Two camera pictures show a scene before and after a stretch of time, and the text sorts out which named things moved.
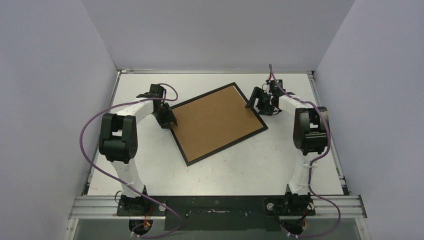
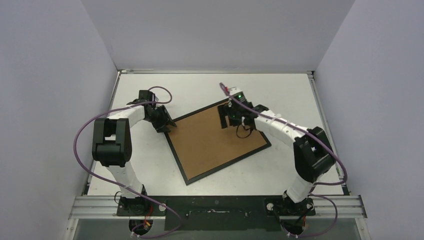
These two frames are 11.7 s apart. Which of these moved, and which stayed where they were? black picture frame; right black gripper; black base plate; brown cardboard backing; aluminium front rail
Moved: brown cardboard backing; right black gripper; black picture frame
Stayed: black base plate; aluminium front rail
